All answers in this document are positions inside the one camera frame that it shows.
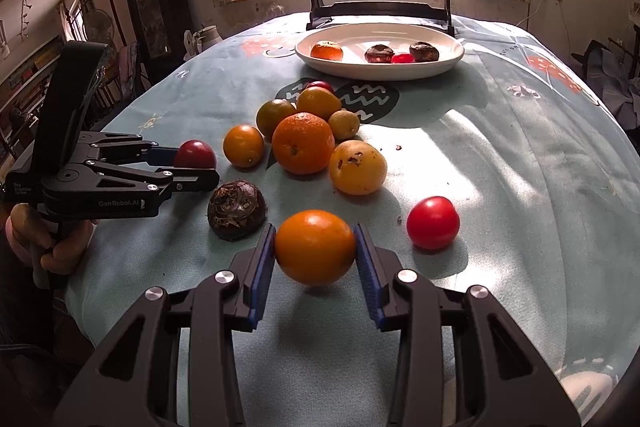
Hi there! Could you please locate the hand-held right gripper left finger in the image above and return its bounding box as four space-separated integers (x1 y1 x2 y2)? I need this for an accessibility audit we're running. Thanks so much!
52 223 277 427

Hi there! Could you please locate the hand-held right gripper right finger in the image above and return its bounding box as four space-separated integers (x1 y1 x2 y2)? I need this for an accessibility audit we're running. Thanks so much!
353 223 584 427

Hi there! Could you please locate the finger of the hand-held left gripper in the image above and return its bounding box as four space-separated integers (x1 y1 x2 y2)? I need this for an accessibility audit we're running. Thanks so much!
55 160 221 198
79 132 181 168

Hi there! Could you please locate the dark red tomato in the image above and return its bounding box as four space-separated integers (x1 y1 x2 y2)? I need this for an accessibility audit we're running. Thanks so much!
173 139 218 171

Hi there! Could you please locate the round orange mandarin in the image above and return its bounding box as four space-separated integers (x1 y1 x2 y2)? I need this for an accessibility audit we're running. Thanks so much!
274 209 358 286

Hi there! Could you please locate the white oval plate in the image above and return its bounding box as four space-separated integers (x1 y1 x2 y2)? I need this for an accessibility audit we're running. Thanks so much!
294 23 465 81

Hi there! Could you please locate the person's left hand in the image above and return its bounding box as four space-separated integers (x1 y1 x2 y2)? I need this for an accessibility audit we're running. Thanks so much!
7 203 96 276

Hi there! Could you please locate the dark brown water chestnut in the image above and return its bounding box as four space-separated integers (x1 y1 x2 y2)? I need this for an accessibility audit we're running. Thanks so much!
409 41 440 62
364 44 395 64
207 179 268 242

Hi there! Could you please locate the bright red tomato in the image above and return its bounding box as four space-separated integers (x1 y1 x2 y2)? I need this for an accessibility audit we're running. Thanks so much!
406 196 461 251

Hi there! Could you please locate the standing electric fan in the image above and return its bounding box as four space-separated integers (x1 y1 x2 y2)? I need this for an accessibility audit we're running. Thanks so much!
84 8 118 45

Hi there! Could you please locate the small orange mandarin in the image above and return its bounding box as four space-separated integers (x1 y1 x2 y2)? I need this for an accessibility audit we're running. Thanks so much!
222 124 265 168

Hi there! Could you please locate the yellow spotted fruit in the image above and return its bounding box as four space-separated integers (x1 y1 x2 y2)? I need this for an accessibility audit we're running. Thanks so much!
328 140 388 196

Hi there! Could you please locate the large orange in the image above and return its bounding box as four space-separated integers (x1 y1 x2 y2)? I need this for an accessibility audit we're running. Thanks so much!
271 112 336 176

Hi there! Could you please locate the white ceramic pitcher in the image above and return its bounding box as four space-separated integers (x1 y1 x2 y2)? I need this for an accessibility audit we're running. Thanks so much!
194 25 222 54

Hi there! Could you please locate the green-orange mandarin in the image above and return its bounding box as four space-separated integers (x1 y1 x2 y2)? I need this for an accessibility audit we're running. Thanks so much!
256 98 298 139

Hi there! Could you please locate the small yellow fruit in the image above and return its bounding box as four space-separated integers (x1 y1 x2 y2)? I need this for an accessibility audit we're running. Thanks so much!
327 109 361 141

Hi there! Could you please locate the light blue printed tablecloth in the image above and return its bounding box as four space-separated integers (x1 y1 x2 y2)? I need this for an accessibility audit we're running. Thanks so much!
65 9 640 427

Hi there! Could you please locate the yellow-orange mandarin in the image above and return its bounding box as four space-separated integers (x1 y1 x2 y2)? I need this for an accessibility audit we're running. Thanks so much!
296 86 342 122

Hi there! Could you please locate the orange mandarin with brown top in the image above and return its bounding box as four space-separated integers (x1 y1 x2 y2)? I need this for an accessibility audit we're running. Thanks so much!
310 41 345 61

